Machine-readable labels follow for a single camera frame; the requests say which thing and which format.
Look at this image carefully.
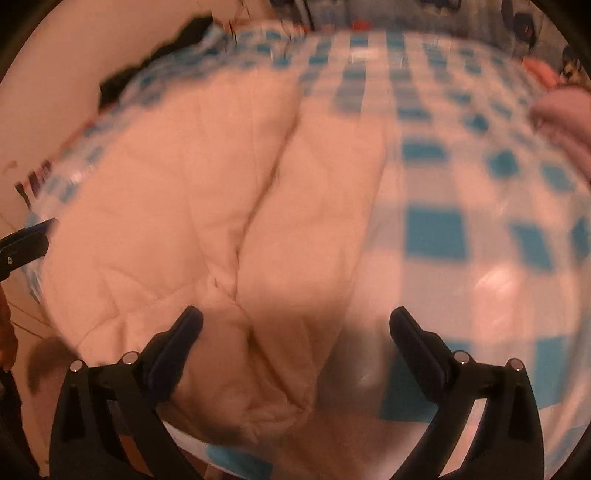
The blue white checkered bed sheet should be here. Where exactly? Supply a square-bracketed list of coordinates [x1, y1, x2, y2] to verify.
[23, 21, 591, 480]

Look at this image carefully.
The white padded jacket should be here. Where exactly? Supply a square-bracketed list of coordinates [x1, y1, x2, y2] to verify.
[28, 69, 402, 450]

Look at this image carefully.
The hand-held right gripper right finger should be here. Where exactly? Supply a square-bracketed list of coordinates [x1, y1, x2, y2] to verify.
[389, 307, 546, 480]

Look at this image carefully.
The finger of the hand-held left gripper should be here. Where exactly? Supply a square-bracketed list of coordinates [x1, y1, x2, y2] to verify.
[0, 219, 59, 280]

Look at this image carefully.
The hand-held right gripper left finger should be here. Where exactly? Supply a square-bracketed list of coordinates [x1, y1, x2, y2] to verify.
[48, 305, 206, 480]

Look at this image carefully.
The black jacket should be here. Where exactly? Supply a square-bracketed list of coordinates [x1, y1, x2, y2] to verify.
[99, 16, 215, 112]

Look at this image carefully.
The pink folded clothing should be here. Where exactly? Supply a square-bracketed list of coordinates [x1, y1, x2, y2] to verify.
[524, 59, 591, 183]

